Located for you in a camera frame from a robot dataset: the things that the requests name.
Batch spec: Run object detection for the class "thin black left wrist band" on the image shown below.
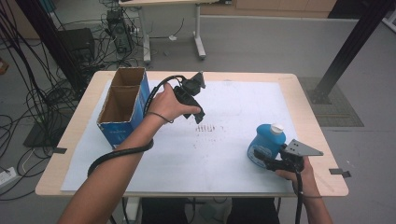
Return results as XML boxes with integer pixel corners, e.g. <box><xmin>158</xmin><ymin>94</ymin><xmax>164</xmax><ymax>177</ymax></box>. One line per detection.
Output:
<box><xmin>145</xmin><ymin>110</ymin><xmax>174</xmax><ymax>124</ymax></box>

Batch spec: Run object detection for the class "white power strip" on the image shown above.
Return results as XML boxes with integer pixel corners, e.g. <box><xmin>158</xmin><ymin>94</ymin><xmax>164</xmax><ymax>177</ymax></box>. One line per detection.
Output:
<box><xmin>0</xmin><ymin>166</ymin><xmax>19</xmax><ymax>189</ymax></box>

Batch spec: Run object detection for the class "white paper sheet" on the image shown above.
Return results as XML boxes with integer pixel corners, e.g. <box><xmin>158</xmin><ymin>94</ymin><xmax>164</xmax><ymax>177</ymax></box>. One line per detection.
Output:
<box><xmin>60</xmin><ymin>79</ymin><xmax>300</xmax><ymax>194</ymax></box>

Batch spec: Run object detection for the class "person's left hand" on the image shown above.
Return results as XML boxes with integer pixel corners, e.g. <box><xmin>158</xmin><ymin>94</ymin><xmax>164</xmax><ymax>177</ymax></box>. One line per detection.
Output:
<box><xmin>148</xmin><ymin>83</ymin><xmax>202</xmax><ymax>124</ymax></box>

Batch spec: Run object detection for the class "person's right leg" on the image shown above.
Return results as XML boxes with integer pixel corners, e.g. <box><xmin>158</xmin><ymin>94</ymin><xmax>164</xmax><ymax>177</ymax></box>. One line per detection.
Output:
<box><xmin>227</xmin><ymin>197</ymin><xmax>280</xmax><ymax>224</ymax></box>

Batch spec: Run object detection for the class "white desk with metal legs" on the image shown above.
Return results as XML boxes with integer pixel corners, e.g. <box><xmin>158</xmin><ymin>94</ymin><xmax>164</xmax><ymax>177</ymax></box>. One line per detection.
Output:
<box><xmin>119</xmin><ymin>0</ymin><xmax>233</xmax><ymax>65</ymax></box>

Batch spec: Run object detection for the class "black metal frame post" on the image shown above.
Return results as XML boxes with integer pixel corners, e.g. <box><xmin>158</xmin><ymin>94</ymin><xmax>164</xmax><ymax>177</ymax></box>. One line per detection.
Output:
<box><xmin>15</xmin><ymin>0</ymin><xmax>86</xmax><ymax>91</ymax></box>
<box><xmin>307</xmin><ymin>0</ymin><xmax>396</xmax><ymax>105</ymax></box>

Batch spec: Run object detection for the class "grey floor mat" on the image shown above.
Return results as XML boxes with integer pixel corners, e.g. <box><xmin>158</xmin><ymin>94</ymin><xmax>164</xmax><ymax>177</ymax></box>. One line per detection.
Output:
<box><xmin>298</xmin><ymin>77</ymin><xmax>365</xmax><ymax>128</ymax></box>

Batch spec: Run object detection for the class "person's left leg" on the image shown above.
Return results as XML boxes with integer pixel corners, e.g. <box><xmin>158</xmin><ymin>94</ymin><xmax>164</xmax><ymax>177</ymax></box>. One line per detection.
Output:
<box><xmin>141</xmin><ymin>197</ymin><xmax>190</xmax><ymax>224</ymax></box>

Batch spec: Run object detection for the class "black box-shaped device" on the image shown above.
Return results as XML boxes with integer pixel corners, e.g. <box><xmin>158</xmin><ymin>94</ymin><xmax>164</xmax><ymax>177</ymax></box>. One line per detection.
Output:
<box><xmin>57</xmin><ymin>27</ymin><xmax>96</xmax><ymax>64</ymax></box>

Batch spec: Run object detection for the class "blue cardboard box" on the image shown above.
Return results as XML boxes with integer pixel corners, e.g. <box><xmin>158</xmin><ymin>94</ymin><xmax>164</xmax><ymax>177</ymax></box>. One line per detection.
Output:
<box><xmin>96</xmin><ymin>66</ymin><xmax>152</xmax><ymax>149</ymax></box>

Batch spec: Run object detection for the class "black flat stand base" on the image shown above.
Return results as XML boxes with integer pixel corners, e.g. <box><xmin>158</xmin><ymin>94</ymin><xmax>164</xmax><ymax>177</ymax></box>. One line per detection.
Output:
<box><xmin>22</xmin><ymin>111</ymin><xmax>78</xmax><ymax>148</ymax></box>

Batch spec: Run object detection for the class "bundle of black floor cables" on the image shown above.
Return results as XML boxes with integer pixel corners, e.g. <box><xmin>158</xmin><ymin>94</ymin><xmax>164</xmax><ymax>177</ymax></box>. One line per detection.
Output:
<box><xmin>0</xmin><ymin>0</ymin><xmax>148</xmax><ymax>202</ymax></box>

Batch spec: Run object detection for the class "blue bottle with white cap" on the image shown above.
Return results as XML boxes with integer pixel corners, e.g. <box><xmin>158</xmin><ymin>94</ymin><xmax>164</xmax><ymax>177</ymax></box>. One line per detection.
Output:
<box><xmin>247</xmin><ymin>123</ymin><xmax>287</xmax><ymax>170</ymax></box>

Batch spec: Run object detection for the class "black spiral-wrapped left gripper cable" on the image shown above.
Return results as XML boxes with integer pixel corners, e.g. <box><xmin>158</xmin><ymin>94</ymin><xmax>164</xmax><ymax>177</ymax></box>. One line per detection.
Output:
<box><xmin>88</xmin><ymin>74</ymin><xmax>188</xmax><ymax>177</ymax></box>

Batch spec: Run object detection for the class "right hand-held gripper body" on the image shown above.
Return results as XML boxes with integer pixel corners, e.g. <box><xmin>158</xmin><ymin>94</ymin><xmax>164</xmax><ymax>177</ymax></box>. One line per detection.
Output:
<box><xmin>265</xmin><ymin>138</ymin><xmax>324</xmax><ymax>174</ymax></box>

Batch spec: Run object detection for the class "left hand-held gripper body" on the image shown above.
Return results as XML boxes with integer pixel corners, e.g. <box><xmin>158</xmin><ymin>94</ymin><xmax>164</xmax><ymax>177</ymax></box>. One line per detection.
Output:
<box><xmin>172</xmin><ymin>71</ymin><xmax>207</xmax><ymax>108</ymax></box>

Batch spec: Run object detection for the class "person's right hand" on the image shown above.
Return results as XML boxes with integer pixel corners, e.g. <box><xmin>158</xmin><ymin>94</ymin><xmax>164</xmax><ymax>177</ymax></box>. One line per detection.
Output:
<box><xmin>275</xmin><ymin>156</ymin><xmax>321</xmax><ymax>199</ymax></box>

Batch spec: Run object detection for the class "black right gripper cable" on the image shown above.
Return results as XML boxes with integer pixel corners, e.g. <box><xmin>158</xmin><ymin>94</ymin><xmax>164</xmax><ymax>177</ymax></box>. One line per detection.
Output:
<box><xmin>292</xmin><ymin>170</ymin><xmax>304</xmax><ymax>224</ymax></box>

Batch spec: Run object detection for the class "person's leg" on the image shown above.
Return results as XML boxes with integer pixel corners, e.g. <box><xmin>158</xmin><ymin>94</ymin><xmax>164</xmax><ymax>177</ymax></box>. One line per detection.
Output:
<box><xmin>227</xmin><ymin>197</ymin><xmax>280</xmax><ymax>224</ymax></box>
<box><xmin>141</xmin><ymin>197</ymin><xmax>190</xmax><ymax>224</ymax></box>

